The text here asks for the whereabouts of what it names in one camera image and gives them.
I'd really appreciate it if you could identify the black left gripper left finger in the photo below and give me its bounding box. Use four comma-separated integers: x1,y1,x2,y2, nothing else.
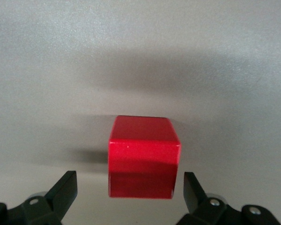
0,170,78,225

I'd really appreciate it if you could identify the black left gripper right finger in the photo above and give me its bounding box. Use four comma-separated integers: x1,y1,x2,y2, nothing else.
175,172,281,225

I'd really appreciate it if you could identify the red cube block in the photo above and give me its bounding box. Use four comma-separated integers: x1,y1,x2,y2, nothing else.
107,115,182,200

